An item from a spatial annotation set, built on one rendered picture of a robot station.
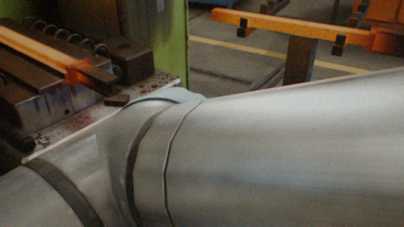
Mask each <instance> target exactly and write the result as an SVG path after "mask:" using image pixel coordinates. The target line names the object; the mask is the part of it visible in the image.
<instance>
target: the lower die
mask: <svg viewBox="0 0 404 227"><path fill-rule="evenodd" d="M0 25H1V26H2V27H5V28H7V29H9V30H12V31H14V32H16V33H19V34H20V35H23V36H24V37H28V38H30V39H33V40H35V41H36V42H38V43H41V44H43V45H46V46H48V47H50V48H52V49H54V50H56V51H58V52H61V53H63V54H66V55H68V56H69V57H72V58H74V59H76V60H79V61H81V60H83V59H89V60H91V63H92V65H93V66H96V67H98V68H100V69H103V70H105V71H107V72H109V73H111V74H113V70H112V62H111V60H110V59H107V58H105V57H102V56H100V55H98V54H96V57H92V52H90V51H89V50H85V49H82V50H79V46H77V45H74V44H71V43H69V45H66V41H64V40H62V39H60V38H57V40H54V36H52V35H49V34H48V33H46V35H43V31H41V30H38V29H35V30H32V28H31V27H30V26H28V25H26V24H25V27H23V26H22V23H21V22H19V21H16V20H13V19H11V18H9V17H4V18H1V19H0ZM0 73H3V74H4V75H5V77H6V79H7V82H8V84H7V85H6V86H5V85H4V81H3V79H2V78H1V77H0V114H2V115H3V116H5V117H6V119H8V120H10V121H11V122H12V123H14V124H15V125H17V126H18V127H19V128H20V129H22V130H23V131H25V132H27V133H28V134H33V133H34V132H37V131H39V130H41V129H43V128H45V127H47V126H48V125H51V124H54V123H56V122H58V121H60V120H62V119H64V118H65V117H67V116H70V115H72V114H74V113H76V112H79V111H80V110H81V109H83V108H86V107H89V106H90V105H93V104H95V103H97V102H99V101H102V100H103V99H104V98H105V96H103V95H101V94H99V93H97V92H95V91H94V90H91V89H89V88H87V87H86V86H83V85H81V84H79V83H78V84H74V85H71V84H69V83H68V77H67V74H66V70H64V69H62V68H60V67H57V66H56V65H55V64H52V63H50V62H47V61H45V60H43V59H41V58H39V57H37V56H36V55H33V54H31V53H29V52H27V51H25V50H23V49H21V48H19V47H17V46H15V45H13V44H11V43H8V42H7V41H5V40H2V39H0ZM66 109H69V111H70V113H69V114H67V115H66V114H65V113H64V112H65V111H66Z"/></svg>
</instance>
